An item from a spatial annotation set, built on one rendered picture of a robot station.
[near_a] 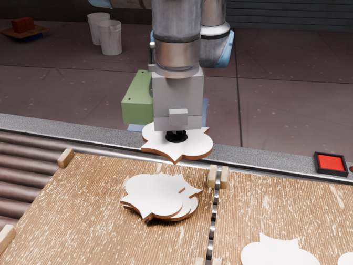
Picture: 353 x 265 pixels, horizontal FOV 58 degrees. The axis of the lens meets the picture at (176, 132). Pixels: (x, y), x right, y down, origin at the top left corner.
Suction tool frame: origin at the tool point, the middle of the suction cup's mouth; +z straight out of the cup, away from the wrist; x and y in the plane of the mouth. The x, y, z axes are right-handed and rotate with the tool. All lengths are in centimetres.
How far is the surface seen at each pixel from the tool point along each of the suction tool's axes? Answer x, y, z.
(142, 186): 2.7, -7.4, 13.9
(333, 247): -13.1, 30.4, 18.4
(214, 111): 200, 52, 112
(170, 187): 2.0, -1.2, 13.9
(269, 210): -2.4, 20.7, 18.4
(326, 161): 13.7, 42.3, 19.0
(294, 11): 434, 215, 84
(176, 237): -8.0, -0.6, 18.4
